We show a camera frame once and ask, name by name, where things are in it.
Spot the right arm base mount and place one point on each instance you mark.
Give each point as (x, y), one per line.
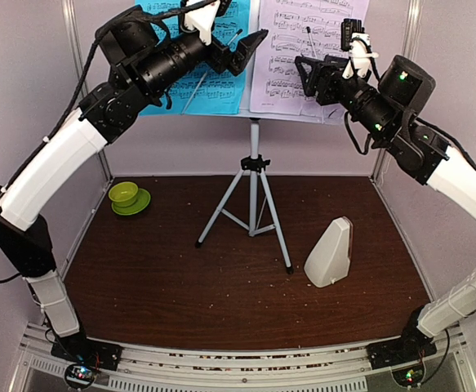
(405, 357)

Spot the right aluminium corner post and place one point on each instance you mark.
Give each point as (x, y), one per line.
(409, 49)

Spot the green bowl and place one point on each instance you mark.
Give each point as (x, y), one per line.
(123, 194)

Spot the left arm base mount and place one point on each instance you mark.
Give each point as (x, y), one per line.
(84, 355)

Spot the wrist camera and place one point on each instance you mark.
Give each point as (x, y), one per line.
(357, 43)
(202, 19)

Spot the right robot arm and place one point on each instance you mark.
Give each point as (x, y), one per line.
(433, 158)

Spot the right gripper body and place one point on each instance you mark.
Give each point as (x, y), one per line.
(373, 111)

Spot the left aluminium corner post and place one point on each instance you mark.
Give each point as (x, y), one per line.
(71, 27)

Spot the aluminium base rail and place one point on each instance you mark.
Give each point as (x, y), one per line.
(345, 367)

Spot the aluminium corner post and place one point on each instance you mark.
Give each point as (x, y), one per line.
(71, 27)
(409, 49)

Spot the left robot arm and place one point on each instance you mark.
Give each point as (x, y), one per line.
(83, 130)

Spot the white metronome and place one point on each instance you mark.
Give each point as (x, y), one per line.
(329, 260)

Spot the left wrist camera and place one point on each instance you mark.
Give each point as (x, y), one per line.
(202, 19)

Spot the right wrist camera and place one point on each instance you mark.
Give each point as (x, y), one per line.
(357, 43)

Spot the blue sheet music page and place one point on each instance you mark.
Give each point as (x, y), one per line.
(203, 91)

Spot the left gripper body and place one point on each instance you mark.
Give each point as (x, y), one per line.
(157, 69)

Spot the white perforated music stand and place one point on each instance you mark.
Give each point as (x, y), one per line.
(262, 214)

